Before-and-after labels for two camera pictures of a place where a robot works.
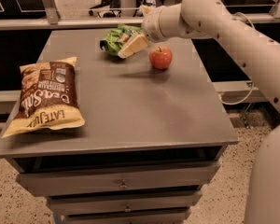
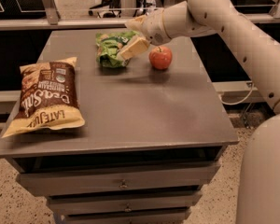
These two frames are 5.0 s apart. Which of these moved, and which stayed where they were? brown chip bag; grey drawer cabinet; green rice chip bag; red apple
Moved: green rice chip bag
Stayed: brown chip bag; red apple; grey drawer cabinet
